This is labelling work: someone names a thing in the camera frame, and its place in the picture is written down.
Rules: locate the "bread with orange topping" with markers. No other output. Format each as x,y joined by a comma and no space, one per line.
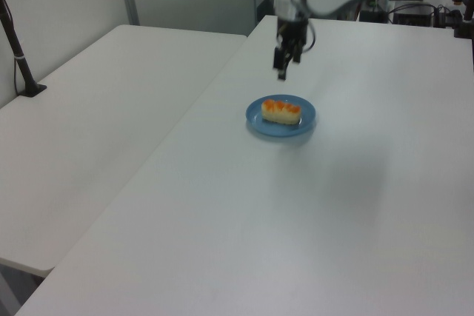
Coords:
281,113

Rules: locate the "black camera stand pole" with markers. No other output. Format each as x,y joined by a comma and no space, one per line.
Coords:
18,60

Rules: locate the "blue round plate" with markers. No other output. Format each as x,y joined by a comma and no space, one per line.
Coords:
259,125

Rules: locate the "black clamp mount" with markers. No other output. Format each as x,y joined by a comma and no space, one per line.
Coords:
463,29

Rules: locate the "black electronics box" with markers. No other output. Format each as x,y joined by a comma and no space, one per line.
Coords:
414,16

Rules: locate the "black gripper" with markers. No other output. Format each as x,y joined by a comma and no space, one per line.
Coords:
293,31

